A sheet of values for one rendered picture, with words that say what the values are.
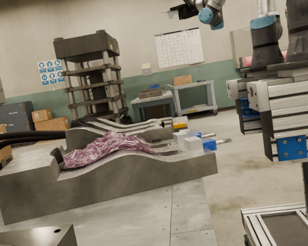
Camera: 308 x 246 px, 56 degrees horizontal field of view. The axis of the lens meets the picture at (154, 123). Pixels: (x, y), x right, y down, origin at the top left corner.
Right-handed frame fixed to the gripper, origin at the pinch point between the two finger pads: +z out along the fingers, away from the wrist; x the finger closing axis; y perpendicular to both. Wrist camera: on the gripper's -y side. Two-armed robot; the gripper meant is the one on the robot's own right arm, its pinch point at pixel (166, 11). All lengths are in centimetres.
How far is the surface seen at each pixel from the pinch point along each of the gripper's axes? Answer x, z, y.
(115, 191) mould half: -123, -39, 48
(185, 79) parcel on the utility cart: 459, 219, 111
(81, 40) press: 208, 270, -21
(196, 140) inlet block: -103, -52, 44
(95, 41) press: 218, 250, -14
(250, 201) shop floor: 32, -20, 151
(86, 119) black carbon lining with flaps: -86, 3, 40
